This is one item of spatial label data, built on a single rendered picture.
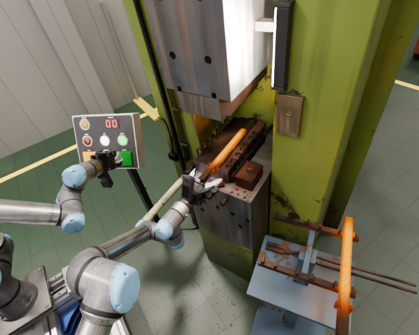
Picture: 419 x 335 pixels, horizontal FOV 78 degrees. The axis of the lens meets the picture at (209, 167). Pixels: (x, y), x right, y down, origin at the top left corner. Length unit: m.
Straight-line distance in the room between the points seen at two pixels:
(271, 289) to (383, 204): 1.52
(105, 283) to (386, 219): 2.09
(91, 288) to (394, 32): 1.36
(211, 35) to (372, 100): 0.86
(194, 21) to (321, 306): 1.14
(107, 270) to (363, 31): 0.94
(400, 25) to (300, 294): 1.12
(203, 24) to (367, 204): 2.00
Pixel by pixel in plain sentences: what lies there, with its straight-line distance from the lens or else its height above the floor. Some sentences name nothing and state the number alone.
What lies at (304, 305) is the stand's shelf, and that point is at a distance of 1.24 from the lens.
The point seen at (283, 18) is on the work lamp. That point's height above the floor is 1.60.
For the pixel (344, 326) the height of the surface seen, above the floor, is 0.96.
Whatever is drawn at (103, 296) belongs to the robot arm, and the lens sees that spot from 0.81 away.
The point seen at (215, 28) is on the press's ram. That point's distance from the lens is 0.86.
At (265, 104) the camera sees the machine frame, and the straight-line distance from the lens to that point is 1.49.
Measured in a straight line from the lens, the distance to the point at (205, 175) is 1.16.
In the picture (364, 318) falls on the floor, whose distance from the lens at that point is 2.02.
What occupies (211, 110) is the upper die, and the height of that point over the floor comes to 1.31.
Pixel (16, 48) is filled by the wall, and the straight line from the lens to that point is 3.72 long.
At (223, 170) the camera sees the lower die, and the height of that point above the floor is 0.99.
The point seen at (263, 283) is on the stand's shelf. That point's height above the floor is 0.68.
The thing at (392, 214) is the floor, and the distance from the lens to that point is 2.49.
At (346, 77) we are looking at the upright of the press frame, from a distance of 0.92.
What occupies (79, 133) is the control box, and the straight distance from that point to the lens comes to 1.51.
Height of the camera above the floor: 1.84
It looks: 44 degrees down
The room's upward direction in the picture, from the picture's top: 11 degrees counter-clockwise
